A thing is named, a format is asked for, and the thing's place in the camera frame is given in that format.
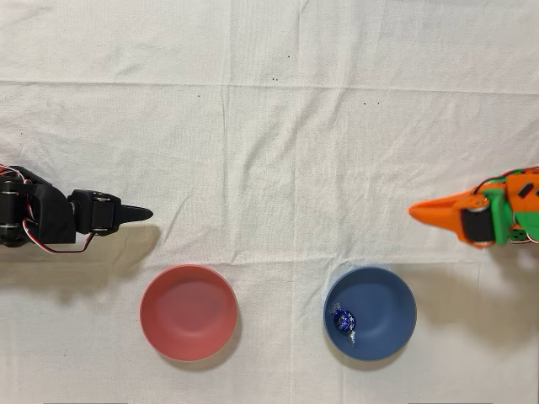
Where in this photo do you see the blue bowl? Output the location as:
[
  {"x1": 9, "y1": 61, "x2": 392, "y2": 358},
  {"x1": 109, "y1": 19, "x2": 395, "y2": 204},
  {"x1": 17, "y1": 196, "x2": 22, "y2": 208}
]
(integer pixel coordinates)
[{"x1": 323, "y1": 265, "x2": 418, "y2": 362}]

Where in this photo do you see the servo cable of black arm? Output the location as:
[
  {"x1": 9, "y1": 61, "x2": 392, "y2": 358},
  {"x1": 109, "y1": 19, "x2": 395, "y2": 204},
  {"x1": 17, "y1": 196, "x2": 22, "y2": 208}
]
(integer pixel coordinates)
[{"x1": 23, "y1": 216, "x2": 97, "y2": 254}]

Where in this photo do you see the pink bowl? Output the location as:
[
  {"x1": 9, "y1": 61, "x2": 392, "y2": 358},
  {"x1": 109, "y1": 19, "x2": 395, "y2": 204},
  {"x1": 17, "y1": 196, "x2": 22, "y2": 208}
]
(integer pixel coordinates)
[{"x1": 139, "y1": 263, "x2": 239, "y2": 362}]

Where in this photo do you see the white tablecloth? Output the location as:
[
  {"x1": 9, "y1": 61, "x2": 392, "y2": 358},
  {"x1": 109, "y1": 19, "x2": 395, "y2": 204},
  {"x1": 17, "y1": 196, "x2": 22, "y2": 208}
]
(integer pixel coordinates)
[{"x1": 0, "y1": 0, "x2": 539, "y2": 404}]

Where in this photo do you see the blue candy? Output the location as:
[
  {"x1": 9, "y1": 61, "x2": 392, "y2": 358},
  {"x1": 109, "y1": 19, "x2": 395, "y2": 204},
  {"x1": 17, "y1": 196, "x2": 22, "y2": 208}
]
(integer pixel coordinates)
[{"x1": 329, "y1": 301, "x2": 359, "y2": 347}]

